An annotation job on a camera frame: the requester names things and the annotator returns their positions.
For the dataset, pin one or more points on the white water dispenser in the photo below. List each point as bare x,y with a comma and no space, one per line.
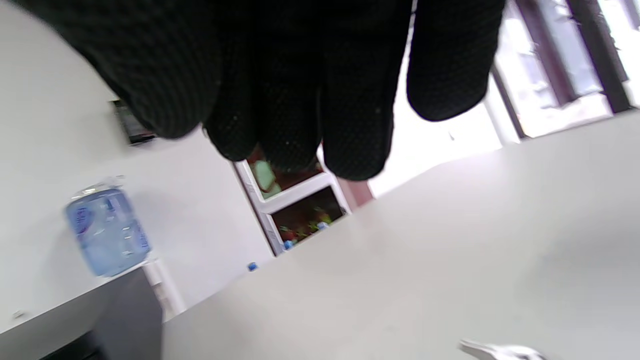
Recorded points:
167,295

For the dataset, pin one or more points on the person's right hand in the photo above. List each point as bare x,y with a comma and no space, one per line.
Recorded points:
300,75

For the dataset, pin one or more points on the dark framed window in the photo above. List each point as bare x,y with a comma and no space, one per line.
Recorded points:
600,50

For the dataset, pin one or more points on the black wall panel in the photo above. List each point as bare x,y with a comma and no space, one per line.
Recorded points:
131,125

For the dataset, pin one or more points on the silver drawer key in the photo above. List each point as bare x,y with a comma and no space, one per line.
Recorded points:
500,351

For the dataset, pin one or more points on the white framed wall cabinet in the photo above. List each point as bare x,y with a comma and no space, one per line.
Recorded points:
300,192

